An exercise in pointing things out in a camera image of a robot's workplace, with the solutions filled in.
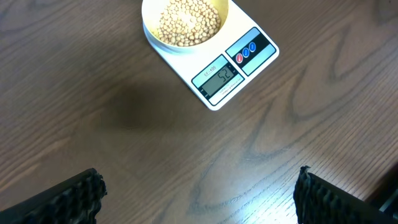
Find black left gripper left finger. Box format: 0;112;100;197
1;168;107;224

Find white digital kitchen scale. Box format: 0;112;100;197
143;1;280;111

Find pale yellow plastic bowl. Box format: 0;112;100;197
142;0;231;52

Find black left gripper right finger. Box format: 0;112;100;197
293;166;397;224

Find soybeans in bowl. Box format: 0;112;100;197
155;0;222;47

